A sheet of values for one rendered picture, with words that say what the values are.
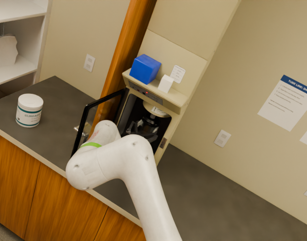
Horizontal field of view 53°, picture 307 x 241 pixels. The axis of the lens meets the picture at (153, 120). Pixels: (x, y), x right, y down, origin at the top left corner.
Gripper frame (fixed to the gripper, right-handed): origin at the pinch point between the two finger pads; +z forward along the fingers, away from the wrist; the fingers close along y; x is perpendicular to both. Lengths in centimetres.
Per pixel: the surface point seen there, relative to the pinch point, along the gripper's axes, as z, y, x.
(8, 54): 15, 114, 18
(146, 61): -14.9, 9.8, -39.8
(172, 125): -6.8, -13.0, -12.5
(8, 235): -31, 54, 120
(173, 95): -13.7, -7.8, -30.8
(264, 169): 36, -73, 8
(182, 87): -6.9, -8.9, -33.8
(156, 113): -4.8, -2.2, -12.9
